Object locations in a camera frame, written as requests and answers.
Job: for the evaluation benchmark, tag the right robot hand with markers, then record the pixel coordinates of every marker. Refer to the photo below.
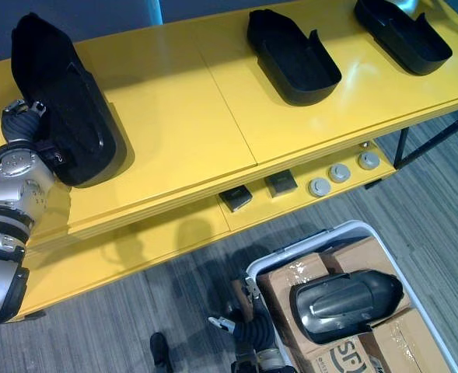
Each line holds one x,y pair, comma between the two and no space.
254,328

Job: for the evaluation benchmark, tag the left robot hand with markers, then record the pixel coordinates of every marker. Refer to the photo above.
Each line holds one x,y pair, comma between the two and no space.
20,126

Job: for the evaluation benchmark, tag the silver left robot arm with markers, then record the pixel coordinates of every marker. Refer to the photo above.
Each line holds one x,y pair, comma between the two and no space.
15,194

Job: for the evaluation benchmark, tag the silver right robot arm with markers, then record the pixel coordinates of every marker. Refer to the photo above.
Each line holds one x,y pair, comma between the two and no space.
257,362

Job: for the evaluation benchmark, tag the yellow shelf unit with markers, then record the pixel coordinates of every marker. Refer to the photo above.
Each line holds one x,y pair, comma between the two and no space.
197,128

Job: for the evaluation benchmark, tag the plain brown cardboard box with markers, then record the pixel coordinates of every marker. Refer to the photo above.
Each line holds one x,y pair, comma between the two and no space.
281,287
362,254

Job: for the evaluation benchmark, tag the glossy black plastic housing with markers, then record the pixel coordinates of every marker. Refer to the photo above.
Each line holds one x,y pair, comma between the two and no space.
341,307

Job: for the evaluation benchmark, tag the dark robot foot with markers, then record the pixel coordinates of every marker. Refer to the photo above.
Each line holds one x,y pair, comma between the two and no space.
159,351

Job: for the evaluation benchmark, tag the small black square part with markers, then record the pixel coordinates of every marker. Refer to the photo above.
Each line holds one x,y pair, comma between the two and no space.
281,184
235,198

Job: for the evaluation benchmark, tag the white plastic bin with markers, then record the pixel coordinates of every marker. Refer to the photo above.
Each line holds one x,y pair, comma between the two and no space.
345,233

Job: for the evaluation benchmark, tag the printed brown cardboard box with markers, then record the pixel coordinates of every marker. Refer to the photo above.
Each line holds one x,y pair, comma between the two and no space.
392,346

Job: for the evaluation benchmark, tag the grey round cap part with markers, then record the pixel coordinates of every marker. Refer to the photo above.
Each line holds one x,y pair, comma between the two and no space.
368,159
319,187
339,173

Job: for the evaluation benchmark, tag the black metal shelf frame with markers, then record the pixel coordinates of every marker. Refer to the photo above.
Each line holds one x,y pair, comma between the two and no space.
401,147

